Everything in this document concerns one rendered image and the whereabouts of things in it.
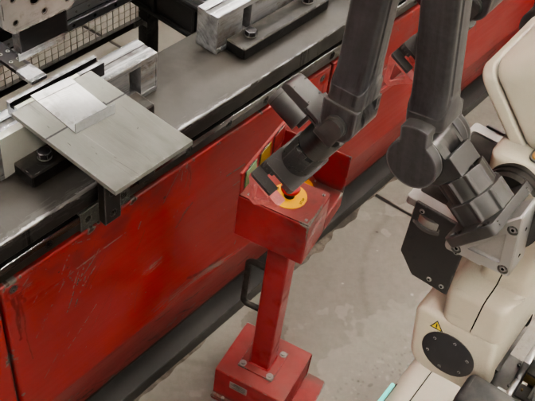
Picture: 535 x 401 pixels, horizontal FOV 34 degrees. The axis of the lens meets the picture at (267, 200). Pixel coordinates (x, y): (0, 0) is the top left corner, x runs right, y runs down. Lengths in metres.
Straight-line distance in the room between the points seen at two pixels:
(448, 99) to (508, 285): 0.47
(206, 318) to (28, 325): 0.81
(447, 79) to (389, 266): 1.63
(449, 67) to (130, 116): 0.65
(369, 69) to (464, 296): 0.50
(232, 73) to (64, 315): 0.61
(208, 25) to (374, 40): 0.78
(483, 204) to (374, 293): 1.47
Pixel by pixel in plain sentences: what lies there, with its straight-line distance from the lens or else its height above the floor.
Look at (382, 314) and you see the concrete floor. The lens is 2.58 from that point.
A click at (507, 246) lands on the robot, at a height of 1.17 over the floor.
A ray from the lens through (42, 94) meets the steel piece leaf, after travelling 1.60.
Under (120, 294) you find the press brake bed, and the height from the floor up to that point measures 0.50.
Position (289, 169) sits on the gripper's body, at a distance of 1.36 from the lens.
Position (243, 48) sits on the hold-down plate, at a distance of 1.88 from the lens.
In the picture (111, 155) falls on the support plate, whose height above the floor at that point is 1.00.
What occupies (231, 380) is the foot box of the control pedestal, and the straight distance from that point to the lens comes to 2.26.
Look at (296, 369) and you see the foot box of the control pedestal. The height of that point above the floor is 0.12.
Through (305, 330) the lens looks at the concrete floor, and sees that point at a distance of 2.50.
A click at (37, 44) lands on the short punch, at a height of 1.11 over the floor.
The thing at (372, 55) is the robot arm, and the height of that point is 1.34.
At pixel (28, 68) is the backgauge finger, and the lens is 1.65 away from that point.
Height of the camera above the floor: 2.01
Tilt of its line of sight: 46 degrees down
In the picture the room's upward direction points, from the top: 8 degrees clockwise
